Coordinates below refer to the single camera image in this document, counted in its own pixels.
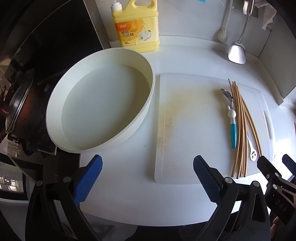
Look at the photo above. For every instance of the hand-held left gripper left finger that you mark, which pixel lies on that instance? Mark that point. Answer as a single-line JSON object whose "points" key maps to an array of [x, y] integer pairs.
{"points": [[89, 178]]}

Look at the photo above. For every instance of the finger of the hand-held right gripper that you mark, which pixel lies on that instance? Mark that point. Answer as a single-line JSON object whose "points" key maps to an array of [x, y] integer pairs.
{"points": [[289, 163], [266, 165]]}

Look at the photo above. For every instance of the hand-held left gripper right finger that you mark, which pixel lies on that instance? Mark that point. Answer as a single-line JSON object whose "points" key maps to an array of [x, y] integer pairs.
{"points": [[205, 178]]}

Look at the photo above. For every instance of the steel fork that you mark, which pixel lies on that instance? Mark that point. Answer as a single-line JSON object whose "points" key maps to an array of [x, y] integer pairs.
{"points": [[253, 155]]}

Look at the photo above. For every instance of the bundle of wooden chopsticks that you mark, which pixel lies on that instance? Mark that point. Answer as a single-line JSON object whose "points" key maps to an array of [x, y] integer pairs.
{"points": [[240, 139]]}

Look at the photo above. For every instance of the white round basin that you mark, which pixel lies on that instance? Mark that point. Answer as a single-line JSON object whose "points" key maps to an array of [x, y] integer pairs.
{"points": [[104, 104]]}

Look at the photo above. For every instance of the person's right hand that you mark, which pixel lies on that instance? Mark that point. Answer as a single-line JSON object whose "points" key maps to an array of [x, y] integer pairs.
{"points": [[275, 223]]}

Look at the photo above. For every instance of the white cutting board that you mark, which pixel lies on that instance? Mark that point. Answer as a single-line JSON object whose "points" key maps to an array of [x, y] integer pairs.
{"points": [[196, 127]]}

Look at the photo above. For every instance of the brown cooking pot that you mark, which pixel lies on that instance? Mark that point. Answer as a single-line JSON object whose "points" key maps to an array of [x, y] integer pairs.
{"points": [[30, 111]]}

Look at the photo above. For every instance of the glass pot lid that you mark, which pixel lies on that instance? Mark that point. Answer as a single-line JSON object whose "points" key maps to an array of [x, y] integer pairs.
{"points": [[16, 102]]}

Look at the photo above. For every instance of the steel spatula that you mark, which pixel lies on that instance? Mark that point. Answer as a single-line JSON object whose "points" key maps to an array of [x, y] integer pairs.
{"points": [[237, 53]]}

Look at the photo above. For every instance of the white bottle brush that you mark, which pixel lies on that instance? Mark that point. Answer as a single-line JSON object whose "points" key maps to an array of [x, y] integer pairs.
{"points": [[222, 34]]}

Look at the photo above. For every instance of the hanging dish cloth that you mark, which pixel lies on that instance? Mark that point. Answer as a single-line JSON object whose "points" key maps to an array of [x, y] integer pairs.
{"points": [[269, 14]]}

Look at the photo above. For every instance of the yellow dish soap bottle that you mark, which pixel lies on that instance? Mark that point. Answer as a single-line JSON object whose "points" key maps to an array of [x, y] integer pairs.
{"points": [[138, 30]]}

